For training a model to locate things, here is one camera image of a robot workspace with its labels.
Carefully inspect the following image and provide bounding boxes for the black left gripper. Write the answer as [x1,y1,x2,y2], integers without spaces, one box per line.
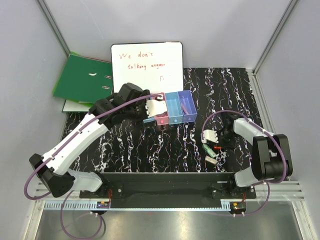
[125,90,158,131]

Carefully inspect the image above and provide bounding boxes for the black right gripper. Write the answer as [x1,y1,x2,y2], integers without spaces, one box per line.
[212,129,237,149]

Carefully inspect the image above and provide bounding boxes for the light blue plastic bin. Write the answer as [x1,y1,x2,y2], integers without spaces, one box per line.
[143,117,155,124]

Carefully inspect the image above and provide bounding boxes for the pink plastic bin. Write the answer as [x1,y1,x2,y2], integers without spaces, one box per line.
[152,92,169,126]

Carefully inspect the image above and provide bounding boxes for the pink eraser bar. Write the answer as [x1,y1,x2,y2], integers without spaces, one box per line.
[180,103,189,115]

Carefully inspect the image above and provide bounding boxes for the white dry-erase board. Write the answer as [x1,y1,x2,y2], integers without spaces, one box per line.
[110,41,184,93]

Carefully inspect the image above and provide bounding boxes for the purple plastic bin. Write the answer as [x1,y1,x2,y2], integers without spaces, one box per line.
[178,90,198,123]

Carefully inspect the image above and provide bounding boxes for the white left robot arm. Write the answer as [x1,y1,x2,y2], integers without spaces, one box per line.
[29,83,151,198]

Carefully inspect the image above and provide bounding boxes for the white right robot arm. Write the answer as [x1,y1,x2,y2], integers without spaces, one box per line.
[217,110,293,199]

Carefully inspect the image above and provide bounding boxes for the black marble pattern mat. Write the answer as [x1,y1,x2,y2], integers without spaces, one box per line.
[71,67,262,173]

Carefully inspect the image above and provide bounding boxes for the white small eraser block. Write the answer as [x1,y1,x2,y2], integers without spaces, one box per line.
[205,156,218,165]

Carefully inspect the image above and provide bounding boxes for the green white paper booklet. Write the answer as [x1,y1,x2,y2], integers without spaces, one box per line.
[62,100,93,113]

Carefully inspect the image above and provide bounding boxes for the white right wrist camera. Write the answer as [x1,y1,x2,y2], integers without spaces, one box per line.
[201,129,219,144]

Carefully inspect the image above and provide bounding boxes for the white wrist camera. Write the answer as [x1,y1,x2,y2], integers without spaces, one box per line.
[201,129,219,144]
[145,99,168,118]

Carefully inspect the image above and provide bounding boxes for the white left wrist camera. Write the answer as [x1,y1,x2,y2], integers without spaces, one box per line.
[145,99,168,118]

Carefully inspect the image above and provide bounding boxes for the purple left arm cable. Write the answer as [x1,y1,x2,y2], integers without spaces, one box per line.
[23,93,163,238]

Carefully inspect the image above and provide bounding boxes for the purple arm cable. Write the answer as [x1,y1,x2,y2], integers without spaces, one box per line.
[200,109,288,217]
[23,93,163,238]

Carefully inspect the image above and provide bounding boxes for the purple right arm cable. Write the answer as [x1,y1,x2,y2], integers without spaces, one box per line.
[200,109,288,217]

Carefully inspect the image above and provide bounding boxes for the green ring binder folder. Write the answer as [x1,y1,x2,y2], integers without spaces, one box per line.
[52,52,113,104]

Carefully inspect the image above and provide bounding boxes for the aluminium rail frame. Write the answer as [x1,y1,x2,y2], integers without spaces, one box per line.
[22,68,318,240]

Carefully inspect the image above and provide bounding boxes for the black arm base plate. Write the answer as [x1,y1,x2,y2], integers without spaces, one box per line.
[79,172,257,210]

